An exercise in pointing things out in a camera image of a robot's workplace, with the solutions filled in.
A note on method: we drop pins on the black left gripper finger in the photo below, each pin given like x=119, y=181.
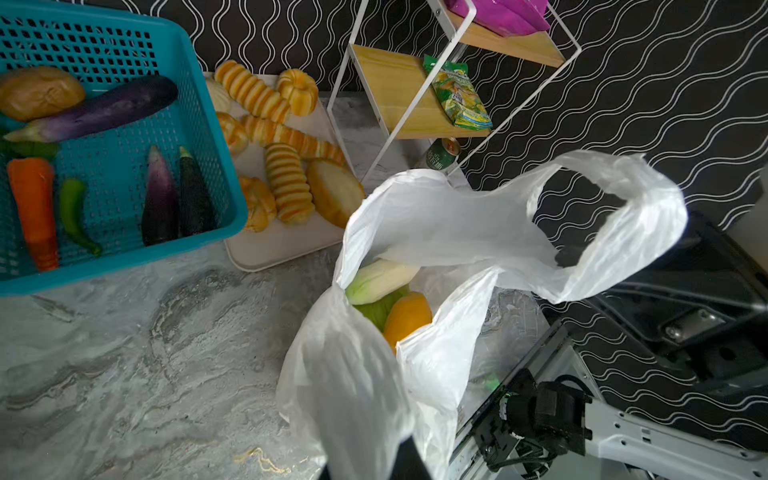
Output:
x=408, y=464

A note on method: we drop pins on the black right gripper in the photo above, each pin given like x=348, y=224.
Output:
x=700, y=309

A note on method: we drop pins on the white plastic bag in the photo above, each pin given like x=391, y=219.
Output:
x=353, y=399

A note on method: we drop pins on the yellow orange pepper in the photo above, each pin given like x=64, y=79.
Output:
x=407, y=315

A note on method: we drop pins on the green cabbage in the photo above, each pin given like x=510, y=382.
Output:
x=377, y=312

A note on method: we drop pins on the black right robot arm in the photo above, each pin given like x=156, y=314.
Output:
x=663, y=376

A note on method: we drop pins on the beige bread tray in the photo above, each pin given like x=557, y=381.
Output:
x=279, y=242

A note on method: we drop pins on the oval golden bread loaf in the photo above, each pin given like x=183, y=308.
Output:
x=336, y=192

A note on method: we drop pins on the striped bread roll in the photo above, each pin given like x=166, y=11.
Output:
x=288, y=183

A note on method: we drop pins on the knotted round bun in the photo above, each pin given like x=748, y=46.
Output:
x=260, y=203

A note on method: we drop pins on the green white can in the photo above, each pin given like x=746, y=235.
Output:
x=441, y=154

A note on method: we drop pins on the black eggplant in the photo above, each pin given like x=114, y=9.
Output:
x=196, y=211

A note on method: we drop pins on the long striped bread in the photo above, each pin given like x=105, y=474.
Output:
x=265, y=132

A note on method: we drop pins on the green yellow snack bag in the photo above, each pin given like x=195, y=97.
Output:
x=458, y=98

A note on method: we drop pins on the dark purple eggplant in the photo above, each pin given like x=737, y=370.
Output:
x=160, y=222

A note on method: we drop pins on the left purple snack bag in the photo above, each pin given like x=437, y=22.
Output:
x=508, y=18

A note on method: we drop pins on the white wooden two-tier shelf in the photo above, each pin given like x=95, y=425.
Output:
x=396, y=85

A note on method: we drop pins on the pumpkin shaped bread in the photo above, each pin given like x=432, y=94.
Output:
x=299, y=90

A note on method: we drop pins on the green chili pepper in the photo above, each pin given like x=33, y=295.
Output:
x=71, y=199

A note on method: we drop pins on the orange carrot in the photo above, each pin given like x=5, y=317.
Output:
x=31, y=181

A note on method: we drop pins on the teal plastic basket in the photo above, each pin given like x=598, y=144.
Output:
x=104, y=48

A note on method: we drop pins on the brown potato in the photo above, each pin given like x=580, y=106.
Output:
x=37, y=92

